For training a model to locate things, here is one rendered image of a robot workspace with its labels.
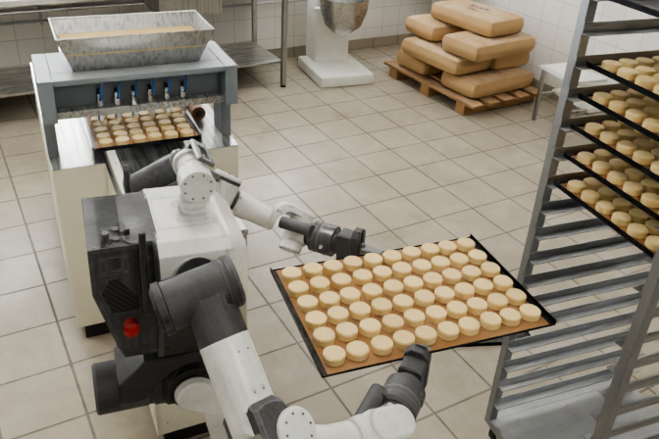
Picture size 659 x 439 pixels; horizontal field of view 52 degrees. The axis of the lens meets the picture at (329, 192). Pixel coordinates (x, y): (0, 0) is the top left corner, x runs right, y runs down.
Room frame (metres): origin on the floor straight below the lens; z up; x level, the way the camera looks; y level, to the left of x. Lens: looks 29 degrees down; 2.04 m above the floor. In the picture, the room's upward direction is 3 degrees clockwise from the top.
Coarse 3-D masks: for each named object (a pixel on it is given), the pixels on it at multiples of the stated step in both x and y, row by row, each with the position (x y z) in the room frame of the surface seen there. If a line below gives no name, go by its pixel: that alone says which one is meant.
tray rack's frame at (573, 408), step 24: (600, 384) 1.98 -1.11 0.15; (528, 408) 1.83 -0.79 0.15; (552, 408) 1.84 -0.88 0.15; (576, 408) 1.85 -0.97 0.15; (600, 408) 1.86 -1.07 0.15; (648, 408) 1.87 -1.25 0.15; (504, 432) 1.71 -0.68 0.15; (528, 432) 1.72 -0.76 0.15; (552, 432) 1.72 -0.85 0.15; (576, 432) 1.73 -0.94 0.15; (648, 432) 1.75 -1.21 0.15
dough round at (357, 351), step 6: (354, 342) 1.15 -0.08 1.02; (360, 342) 1.16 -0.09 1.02; (348, 348) 1.13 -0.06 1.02; (354, 348) 1.14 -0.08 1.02; (360, 348) 1.14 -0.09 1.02; (366, 348) 1.14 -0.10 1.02; (348, 354) 1.12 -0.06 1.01; (354, 354) 1.12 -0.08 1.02; (360, 354) 1.12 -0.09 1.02; (366, 354) 1.12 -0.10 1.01; (354, 360) 1.11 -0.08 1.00; (360, 360) 1.11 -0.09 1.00
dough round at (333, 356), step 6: (330, 348) 1.13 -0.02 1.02; (336, 348) 1.13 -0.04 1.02; (324, 354) 1.11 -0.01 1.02; (330, 354) 1.11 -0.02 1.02; (336, 354) 1.11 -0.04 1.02; (342, 354) 1.11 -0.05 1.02; (324, 360) 1.11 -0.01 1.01; (330, 360) 1.10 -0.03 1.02; (336, 360) 1.10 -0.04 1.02; (342, 360) 1.10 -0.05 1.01
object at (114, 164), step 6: (114, 150) 2.27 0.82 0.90; (108, 156) 2.22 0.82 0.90; (114, 156) 2.22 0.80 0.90; (108, 162) 2.25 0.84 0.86; (114, 162) 2.17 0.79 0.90; (114, 168) 2.13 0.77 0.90; (120, 168) 2.13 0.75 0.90; (114, 174) 2.12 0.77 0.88; (120, 174) 2.08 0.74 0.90; (114, 180) 2.14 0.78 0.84; (120, 180) 2.04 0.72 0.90; (120, 186) 2.00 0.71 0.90; (120, 192) 2.01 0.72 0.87
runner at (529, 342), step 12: (588, 324) 1.89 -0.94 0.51; (600, 324) 1.91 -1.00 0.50; (612, 324) 1.92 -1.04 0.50; (624, 324) 1.92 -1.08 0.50; (528, 336) 1.79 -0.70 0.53; (540, 336) 1.81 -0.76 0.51; (552, 336) 1.83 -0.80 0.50; (564, 336) 1.84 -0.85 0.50; (576, 336) 1.84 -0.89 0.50; (516, 348) 1.76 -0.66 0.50; (528, 348) 1.76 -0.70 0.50
